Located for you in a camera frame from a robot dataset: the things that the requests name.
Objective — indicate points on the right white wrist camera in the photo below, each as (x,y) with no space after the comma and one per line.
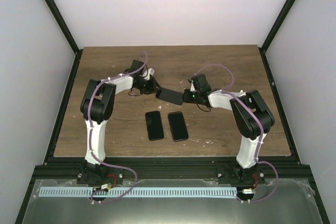
(192,88)

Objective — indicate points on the pink phone black screen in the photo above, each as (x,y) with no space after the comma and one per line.
(178,126)

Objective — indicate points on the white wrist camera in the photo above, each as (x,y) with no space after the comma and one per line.
(148,73)
(192,88)

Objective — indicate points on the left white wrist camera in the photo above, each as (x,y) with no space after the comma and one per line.
(148,73)

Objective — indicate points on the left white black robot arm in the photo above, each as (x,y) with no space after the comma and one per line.
(98,102)

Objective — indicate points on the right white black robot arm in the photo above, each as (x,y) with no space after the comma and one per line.
(253,118)

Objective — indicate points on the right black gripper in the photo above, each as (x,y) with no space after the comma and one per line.
(186,98)

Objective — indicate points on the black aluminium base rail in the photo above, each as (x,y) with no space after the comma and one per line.
(224,170)

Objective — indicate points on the black frame post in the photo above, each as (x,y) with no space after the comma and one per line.
(277,24)
(62,25)

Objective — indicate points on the black phone case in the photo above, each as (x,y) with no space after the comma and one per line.
(178,126)
(154,125)

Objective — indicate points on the right black frame post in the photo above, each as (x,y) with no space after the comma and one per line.
(277,24)

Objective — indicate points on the light blue slotted cable duct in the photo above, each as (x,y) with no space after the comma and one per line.
(141,192)

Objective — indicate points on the left black frame post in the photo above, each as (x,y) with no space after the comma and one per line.
(62,25)

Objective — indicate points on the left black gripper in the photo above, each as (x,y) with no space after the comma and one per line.
(151,88)

